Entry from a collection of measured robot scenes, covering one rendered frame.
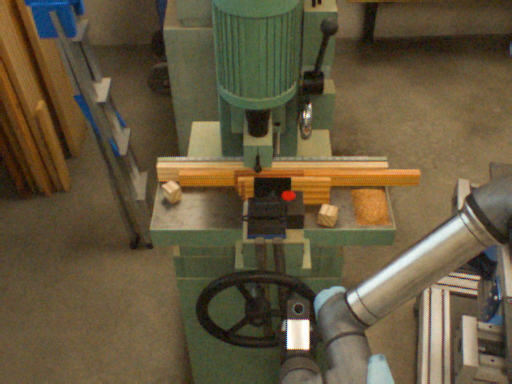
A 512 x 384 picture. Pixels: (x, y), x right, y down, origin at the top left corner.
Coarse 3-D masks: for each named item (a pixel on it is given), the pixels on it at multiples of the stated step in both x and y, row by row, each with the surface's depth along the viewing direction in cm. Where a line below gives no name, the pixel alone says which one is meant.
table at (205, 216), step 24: (192, 192) 153; (216, 192) 153; (336, 192) 153; (384, 192) 152; (168, 216) 147; (192, 216) 147; (216, 216) 147; (240, 216) 147; (312, 216) 147; (168, 240) 146; (192, 240) 146; (216, 240) 146; (240, 240) 145; (312, 240) 146; (336, 240) 146; (360, 240) 146; (384, 240) 146; (240, 264) 140
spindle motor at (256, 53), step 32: (224, 0) 114; (256, 0) 111; (288, 0) 114; (224, 32) 119; (256, 32) 116; (288, 32) 119; (224, 64) 126; (256, 64) 121; (288, 64) 125; (224, 96) 131; (256, 96) 127; (288, 96) 130
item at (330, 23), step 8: (320, 24) 112; (328, 24) 111; (336, 24) 111; (328, 32) 111; (336, 32) 112; (328, 40) 118; (320, 48) 124; (320, 56) 128; (320, 64) 133; (304, 72) 149; (312, 72) 148; (320, 72) 148; (304, 80) 148; (312, 80) 147; (320, 80) 147; (304, 88) 148; (312, 88) 148; (320, 88) 148
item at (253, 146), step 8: (248, 136) 143; (264, 136) 143; (248, 144) 140; (256, 144) 140; (264, 144) 140; (248, 152) 142; (256, 152) 142; (264, 152) 142; (248, 160) 143; (264, 160) 143
